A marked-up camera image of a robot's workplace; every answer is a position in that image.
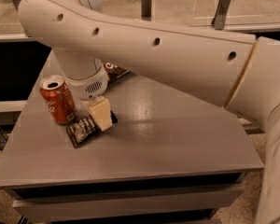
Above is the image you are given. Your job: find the grey cabinet drawer front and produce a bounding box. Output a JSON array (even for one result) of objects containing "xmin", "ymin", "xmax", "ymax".
[{"xmin": 13, "ymin": 183, "xmax": 244, "ymax": 222}]

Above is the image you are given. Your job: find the brown chip bag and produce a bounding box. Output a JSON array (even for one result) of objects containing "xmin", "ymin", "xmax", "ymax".
[{"xmin": 102, "ymin": 62, "xmax": 129, "ymax": 83}]

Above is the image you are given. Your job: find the middle metal railing bracket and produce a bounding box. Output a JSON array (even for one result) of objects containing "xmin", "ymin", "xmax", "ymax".
[{"xmin": 141, "ymin": 0, "xmax": 152, "ymax": 21}]

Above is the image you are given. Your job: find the black rxbar chocolate bar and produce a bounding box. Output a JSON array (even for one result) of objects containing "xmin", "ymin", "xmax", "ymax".
[{"xmin": 65, "ymin": 110, "xmax": 119, "ymax": 149}]

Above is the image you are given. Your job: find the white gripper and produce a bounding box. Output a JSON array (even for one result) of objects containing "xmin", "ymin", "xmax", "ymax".
[{"xmin": 65, "ymin": 67, "xmax": 112, "ymax": 131}]

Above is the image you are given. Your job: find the right metal railing bracket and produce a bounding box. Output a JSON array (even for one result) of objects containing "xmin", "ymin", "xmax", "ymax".
[{"xmin": 211, "ymin": 0, "xmax": 231, "ymax": 30}]

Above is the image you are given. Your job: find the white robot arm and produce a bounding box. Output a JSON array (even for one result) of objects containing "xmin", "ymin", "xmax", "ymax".
[{"xmin": 18, "ymin": 0, "xmax": 280, "ymax": 224}]

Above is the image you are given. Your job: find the red coke can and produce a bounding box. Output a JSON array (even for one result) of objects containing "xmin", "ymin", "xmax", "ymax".
[{"xmin": 39, "ymin": 75, "xmax": 77, "ymax": 125}]

